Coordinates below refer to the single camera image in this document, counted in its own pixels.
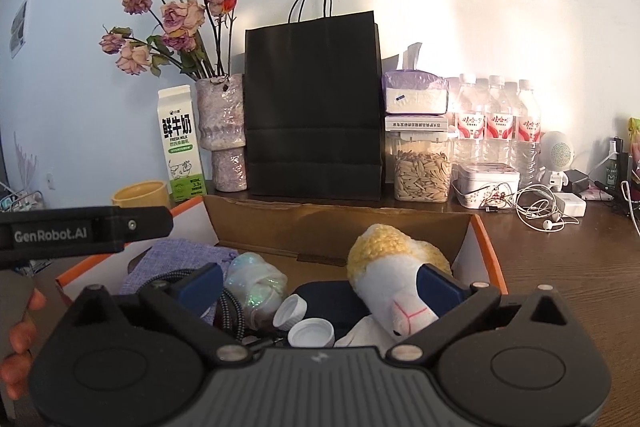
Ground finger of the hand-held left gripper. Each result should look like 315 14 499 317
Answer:
112 206 174 242

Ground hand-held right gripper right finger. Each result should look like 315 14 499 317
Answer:
387 263 571 363

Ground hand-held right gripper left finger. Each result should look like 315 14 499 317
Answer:
72 263 251 363

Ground black braided cable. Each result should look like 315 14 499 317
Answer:
142 269 248 343

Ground purple fabric pouch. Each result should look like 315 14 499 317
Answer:
120 239 240 303

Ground iridescent plastic wrap ball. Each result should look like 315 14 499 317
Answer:
222 253 288 330

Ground white and yellow plush sheep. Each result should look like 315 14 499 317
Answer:
334 223 453 348

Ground dark blue case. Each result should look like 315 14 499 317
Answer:
290 281 373 338

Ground red cardboard box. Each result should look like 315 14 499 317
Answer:
55 194 508 348

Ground person's left hand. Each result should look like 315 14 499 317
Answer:
0 287 48 400

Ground yellow mug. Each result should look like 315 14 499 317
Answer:
111 180 173 210

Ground white milk carton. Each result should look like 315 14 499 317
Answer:
157 85 207 200

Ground white metal tin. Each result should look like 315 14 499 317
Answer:
452 162 521 210

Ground clear jar of seeds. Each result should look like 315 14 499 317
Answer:
386 131 453 202

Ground purple ceramic vase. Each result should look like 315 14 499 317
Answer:
195 74 248 192

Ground white earphones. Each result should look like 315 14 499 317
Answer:
480 184 581 234

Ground white charger brick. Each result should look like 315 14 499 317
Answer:
554 192 587 217

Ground white flat box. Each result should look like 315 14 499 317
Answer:
384 114 451 134

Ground group of clear water bottles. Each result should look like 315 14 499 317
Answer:
445 73 543 188

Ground black power adapter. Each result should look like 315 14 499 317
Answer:
569 169 593 195

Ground white round speaker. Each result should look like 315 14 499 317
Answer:
539 131 577 192

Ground purple tissue pack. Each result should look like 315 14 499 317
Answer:
382 42 449 115

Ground black paper bag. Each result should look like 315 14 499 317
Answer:
243 0 385 202

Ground dark green small bottle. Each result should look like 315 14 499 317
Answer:
607 137 627 190

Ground yellow snack packet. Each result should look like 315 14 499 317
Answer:
627 117 640 188

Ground white cable with plug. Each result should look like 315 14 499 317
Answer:
620 179 640 233

